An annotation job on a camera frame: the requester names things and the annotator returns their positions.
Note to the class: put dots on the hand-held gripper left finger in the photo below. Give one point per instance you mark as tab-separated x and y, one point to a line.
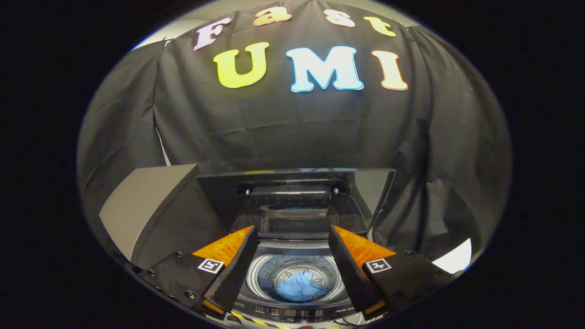
237	269

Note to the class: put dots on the grey washing machine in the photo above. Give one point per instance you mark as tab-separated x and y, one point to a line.
292	310

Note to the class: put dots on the grey cabinet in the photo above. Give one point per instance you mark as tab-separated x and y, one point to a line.
151	205

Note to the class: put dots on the yellow black floor tape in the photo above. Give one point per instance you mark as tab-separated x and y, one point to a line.
260	322

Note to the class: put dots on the black backdrop cloth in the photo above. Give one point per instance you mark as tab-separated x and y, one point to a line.
283	128

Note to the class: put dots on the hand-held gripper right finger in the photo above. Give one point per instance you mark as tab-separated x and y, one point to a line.
349	269

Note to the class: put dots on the light blue polo shirt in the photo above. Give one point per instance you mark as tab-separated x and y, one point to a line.
299	287

